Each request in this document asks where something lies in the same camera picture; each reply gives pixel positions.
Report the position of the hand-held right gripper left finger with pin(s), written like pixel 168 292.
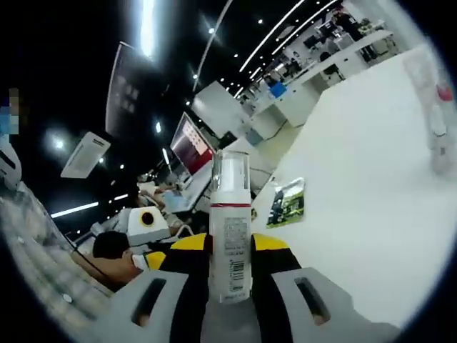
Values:
pixel 185 286

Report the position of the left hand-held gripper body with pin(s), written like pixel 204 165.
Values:
pixel 160 232

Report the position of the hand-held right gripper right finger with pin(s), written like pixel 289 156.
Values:
pixel 275 278

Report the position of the green and black foil packet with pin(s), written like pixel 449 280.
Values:
pixel 285 203

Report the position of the tall white skincare tube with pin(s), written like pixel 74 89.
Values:
pixel 421 82

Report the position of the standing desk with black legs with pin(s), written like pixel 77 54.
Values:
pixel 185 200

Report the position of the red-screen computer monitor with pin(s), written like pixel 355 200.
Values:
pixel 193 143

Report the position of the white ceiling vent panel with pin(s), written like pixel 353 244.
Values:
pixel 85 154

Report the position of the large dark display panel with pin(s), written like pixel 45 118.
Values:
pixel 135 89

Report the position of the white chest-worn device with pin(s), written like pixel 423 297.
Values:
pixel 9 164

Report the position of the white office desk row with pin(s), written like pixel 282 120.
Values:
pixel 296 107

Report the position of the blue box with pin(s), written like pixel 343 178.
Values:
pixel 278 92

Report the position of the long ceiling light strip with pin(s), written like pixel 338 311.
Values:
pixel 147 28

